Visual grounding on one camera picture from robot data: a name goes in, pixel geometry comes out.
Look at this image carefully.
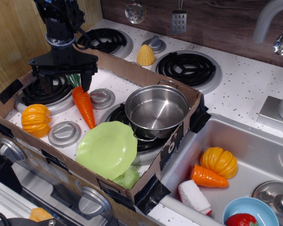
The red toy strawberry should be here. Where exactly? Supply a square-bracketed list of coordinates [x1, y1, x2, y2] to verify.
[225, 213, 259, 226]

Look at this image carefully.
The silver stove knob upper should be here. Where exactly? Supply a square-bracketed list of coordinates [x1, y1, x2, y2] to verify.
[89, 89, 116, 110]

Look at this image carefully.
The silver front panel knob right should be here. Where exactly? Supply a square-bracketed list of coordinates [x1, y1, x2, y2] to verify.
[78, 186, 112, 219]

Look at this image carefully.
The front left black burner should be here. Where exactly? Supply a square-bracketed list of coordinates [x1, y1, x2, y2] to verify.
[14, 75, 75, 115]

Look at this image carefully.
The silver stove knob back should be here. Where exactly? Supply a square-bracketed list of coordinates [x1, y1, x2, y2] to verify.
[142, 36, 166, 54]

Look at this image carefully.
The green toy vegetable under plate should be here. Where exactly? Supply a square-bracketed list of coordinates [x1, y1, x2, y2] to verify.
[113, 169, 140, 190]

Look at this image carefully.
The yellow toy corn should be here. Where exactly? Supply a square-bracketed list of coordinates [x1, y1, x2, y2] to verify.
[136, 44, 155, 66]

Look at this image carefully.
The silver panel knob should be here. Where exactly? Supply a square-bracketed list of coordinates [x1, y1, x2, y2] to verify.
[78, 186, 112, 219]
[0, 138, 27, 163]

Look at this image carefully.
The orange toy pumpkin in sink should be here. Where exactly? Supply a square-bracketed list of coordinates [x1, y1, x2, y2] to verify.
[200, 147, 238, 179]

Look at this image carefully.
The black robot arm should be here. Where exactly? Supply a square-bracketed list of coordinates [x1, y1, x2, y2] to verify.
[28, 0, 98, 94]

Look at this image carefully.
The silver stove knob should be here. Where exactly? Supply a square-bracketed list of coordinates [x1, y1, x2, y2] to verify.
[89, 89, 116, 110]
[48, 121, 81, 148]
[142, 36, 166, 54]

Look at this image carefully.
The back right black burner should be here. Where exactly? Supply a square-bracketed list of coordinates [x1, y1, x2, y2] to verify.
[151, 50, 223, 94]

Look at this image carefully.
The silver sink basin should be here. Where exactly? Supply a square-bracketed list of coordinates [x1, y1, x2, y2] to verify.
[160, 114, 283, 226]

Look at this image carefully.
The brown cardboard fence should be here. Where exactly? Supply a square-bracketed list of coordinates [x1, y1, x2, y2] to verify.
[0, 43, 212, 216]

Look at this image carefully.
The silver front panel knob left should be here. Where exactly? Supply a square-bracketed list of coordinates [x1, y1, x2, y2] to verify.
[0, 138, 27, 163]

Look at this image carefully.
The orange toy carrot piece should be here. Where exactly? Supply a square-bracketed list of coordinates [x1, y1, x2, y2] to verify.
[190, 164, 229, 188]

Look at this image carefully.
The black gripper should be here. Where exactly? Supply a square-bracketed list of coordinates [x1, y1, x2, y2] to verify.
[28, 46, 98, 95]

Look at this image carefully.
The hanging metal strainer ladle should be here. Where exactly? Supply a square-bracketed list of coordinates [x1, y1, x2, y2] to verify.
[125, 0, 147, 24]

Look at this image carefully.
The light blue bowl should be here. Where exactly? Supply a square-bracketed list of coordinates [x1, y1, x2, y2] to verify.
[223, 197, 279, 226]

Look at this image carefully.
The orange toy pumpkin in fence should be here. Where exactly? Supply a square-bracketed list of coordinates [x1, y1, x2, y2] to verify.
[21, 104, 51, 138]

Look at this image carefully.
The hanging metal spatula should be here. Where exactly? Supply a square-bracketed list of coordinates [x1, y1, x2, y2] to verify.
[170, 0, 187, 34]

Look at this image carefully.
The silver stove knob lower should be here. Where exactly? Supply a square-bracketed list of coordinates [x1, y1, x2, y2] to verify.
[48, 121, 81, 148]

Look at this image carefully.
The stainless steel pot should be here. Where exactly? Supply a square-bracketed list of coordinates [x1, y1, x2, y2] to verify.
[125, 80, 190, 142]

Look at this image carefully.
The white red toy cheese wedge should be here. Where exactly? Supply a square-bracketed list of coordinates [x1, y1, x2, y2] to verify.
[177, 180, 212, 215]

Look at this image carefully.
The light green plastic plate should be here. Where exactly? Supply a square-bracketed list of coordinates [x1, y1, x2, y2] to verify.
[76, 121, 138, 180]

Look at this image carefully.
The back left black burner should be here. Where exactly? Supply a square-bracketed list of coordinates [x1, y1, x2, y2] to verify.
[77, 28, 133, 59]

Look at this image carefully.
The silver faucet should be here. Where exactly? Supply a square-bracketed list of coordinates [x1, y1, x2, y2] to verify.
[252, 0, 283, 132]

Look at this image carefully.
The silver sink drain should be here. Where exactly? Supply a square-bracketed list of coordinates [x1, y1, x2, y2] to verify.
[252, 181, 283, 226]

